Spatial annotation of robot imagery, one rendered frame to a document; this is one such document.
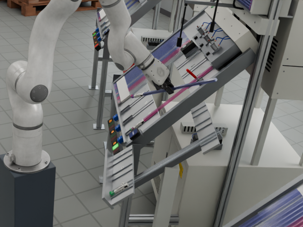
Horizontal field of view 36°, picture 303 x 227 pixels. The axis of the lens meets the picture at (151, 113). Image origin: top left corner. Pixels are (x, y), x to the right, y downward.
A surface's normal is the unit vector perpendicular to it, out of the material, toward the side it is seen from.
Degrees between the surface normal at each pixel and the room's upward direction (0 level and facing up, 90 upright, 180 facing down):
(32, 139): 90
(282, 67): 90
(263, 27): 90
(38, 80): 63
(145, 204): 0
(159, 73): 51
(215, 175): 90
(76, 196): 0
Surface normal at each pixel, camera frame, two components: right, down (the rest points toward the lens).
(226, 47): -0.61, -0.64
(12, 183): -0.80, 0.17
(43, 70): 0.63, -0.02
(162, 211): 0.05, 0.47
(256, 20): -0.98, -0.04
